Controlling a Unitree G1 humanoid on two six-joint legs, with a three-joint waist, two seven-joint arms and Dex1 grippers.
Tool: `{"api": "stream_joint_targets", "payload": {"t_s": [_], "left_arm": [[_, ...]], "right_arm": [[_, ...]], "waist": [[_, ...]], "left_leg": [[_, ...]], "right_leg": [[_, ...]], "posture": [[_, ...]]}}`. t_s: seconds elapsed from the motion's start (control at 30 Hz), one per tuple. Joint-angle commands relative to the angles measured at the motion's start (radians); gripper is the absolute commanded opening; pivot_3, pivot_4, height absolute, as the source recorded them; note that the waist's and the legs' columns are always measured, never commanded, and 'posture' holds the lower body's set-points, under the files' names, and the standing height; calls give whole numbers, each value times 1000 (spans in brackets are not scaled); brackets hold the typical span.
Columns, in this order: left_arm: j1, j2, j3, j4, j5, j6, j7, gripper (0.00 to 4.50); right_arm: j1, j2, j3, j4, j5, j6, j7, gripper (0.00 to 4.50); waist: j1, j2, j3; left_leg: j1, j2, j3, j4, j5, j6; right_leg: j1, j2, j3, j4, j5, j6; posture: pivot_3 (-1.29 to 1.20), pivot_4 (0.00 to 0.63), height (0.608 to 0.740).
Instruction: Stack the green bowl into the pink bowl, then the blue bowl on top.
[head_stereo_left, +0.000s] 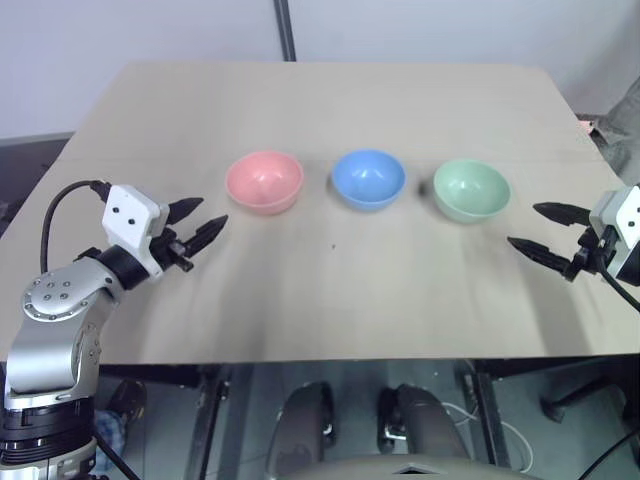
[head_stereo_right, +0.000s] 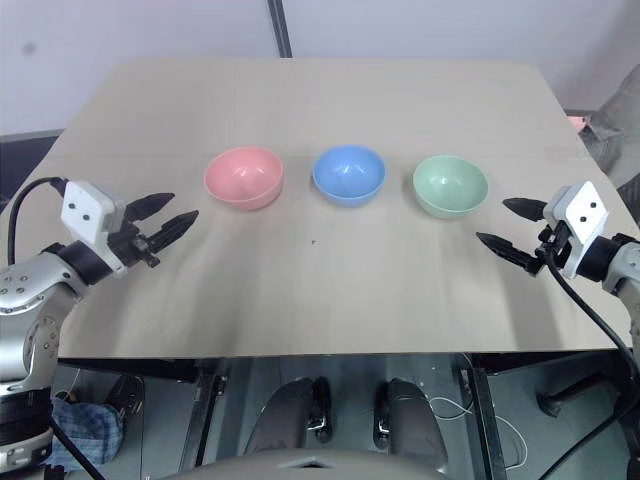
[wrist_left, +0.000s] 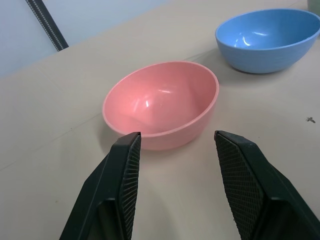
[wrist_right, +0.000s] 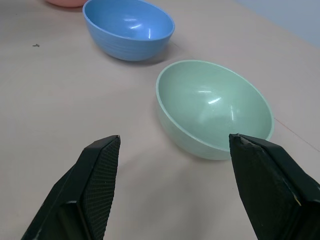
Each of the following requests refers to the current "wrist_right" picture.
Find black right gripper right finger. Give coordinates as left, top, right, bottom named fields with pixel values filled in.
left=228, top=133, right=320, bottom=240

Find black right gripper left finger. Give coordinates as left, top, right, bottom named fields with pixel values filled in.
left=20, top=134, right=121, bottom=240

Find red plastic bowl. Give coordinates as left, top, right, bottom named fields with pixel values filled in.
left=45, top=0, right=87, bottom=8

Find green plastic bowl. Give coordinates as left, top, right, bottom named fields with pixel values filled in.
left=155, top=59, right=275, bottom=161

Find blue plastic bowl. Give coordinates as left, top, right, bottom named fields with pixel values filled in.
left=82, top=0, right=175, bottom=62

